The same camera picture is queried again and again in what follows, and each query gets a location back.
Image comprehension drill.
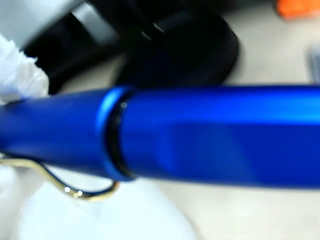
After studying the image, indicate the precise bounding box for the black monitor stand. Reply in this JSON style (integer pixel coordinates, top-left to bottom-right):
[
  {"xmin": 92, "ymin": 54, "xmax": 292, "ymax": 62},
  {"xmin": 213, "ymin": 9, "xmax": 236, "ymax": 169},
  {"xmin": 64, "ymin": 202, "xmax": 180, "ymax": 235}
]
[{"xmin": 21, "ymin": 0, "xmax": 241, "ymax": 96}]

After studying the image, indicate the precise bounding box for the orange object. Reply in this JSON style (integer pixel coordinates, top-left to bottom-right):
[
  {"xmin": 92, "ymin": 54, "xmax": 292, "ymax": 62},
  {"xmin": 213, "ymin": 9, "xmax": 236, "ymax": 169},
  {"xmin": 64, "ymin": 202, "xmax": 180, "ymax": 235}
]
[{"xmin": 276, "ymin": 0, "xmax": 320, "ymax": 20}]

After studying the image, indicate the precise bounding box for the blue pen with gold clip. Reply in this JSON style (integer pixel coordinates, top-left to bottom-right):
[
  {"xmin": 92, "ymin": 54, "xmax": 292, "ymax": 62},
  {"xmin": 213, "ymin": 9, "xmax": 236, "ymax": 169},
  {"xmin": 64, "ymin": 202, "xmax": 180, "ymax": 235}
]
[{"xmin": 0, "ymin": 84, "xmax": 320, "ymax": 203}]

